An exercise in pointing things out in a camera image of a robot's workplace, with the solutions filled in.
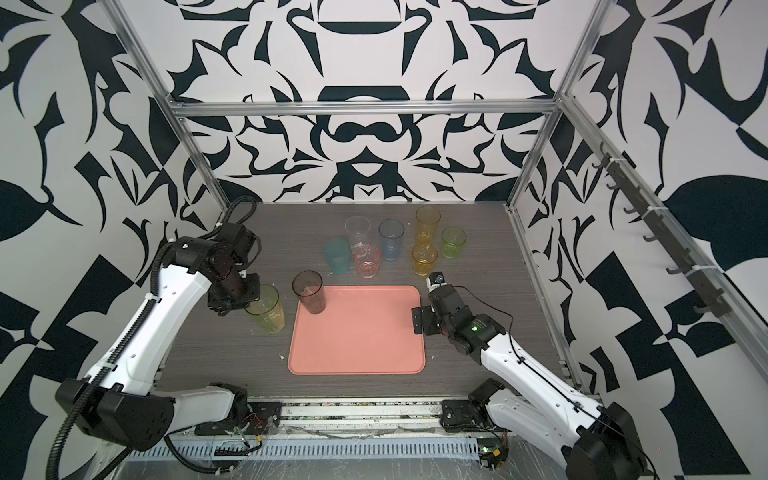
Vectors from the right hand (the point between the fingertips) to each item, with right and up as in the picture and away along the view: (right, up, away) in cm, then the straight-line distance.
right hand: (429, 309), depth 82 cm
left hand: (-44, +5, -10) cm, 46 cm away
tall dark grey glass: (-34, +6, +5) cm, 35 cm away
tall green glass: (-39, +3, -12) cm, 41 cm away
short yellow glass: (+1, +13, +21) cm, 25 cm away
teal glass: (-27, +15, +14) cm, 34 cm away
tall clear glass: (-21, +22, +14) cm, 33 cm away
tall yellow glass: (+2, +24, +17) cm, 30 cm away
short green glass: (+11, +18, +23) cm, 31 cm away
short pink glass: (-17, +12, +18) cm, 28 cm away
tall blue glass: (-10, +21, +14) cm, 27 cm away
